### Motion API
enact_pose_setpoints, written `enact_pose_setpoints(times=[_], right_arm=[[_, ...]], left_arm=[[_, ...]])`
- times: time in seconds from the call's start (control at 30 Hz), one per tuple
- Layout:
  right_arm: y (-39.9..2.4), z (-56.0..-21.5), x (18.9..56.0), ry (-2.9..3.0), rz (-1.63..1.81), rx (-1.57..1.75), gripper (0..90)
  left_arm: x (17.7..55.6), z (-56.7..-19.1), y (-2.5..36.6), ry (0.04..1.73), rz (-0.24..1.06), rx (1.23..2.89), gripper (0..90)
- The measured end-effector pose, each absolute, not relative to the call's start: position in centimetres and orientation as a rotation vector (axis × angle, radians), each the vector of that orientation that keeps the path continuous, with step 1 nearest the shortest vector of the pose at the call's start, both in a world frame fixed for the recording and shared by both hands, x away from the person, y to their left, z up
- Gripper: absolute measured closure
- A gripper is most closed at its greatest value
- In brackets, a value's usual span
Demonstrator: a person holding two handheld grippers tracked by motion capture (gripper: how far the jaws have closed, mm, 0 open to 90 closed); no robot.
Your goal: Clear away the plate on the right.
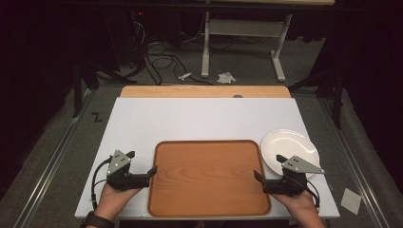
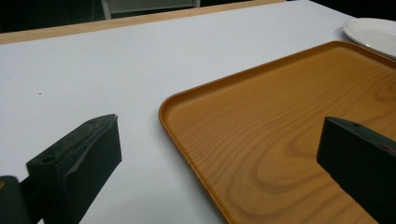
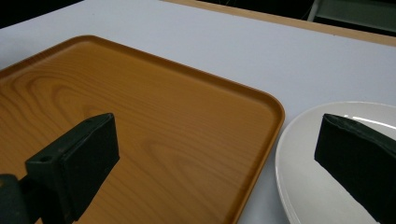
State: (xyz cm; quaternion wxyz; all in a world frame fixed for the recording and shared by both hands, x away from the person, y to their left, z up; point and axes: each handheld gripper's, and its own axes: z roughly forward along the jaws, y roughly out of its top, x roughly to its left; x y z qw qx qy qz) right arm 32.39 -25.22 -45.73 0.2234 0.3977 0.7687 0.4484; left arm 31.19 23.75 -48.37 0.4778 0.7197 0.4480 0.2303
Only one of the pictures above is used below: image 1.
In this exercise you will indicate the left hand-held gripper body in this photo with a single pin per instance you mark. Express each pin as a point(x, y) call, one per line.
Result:
point(118, 164)

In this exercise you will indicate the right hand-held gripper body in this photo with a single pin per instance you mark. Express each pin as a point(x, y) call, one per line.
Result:
point(291, 182)

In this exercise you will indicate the person's right hand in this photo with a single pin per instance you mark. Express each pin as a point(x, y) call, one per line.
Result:
point(296, 204)

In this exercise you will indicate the person's left hand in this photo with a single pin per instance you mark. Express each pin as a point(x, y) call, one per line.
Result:
point(111, 199)

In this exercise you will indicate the white plate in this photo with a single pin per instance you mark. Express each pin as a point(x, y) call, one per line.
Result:
point(288, 144)

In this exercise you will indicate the wooden tray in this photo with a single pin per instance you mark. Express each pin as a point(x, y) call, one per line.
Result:
point(206, 177)

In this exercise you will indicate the black wristwatch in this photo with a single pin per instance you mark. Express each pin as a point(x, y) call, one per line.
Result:
point(95, 220)

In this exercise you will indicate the square white paper sheet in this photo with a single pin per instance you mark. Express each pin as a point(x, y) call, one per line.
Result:
point(350, 201)

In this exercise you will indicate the white table board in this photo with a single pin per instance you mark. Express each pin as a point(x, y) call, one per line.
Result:
point(190, 120)

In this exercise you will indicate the black metal stand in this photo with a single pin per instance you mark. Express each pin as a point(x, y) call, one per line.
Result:
point(338, 98)
point(77, 88)

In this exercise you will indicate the small white floor scrap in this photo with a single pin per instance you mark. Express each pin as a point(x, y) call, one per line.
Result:
point(184, 76)

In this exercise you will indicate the crumpled white paper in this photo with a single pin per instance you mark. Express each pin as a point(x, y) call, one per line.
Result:
point(226, 78)

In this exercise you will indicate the metal floor rail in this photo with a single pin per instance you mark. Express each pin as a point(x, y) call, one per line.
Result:
point(53, 158)
point(351, 158)

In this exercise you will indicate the white metal desk frame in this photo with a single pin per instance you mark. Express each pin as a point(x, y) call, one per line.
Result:
point(244, 27)

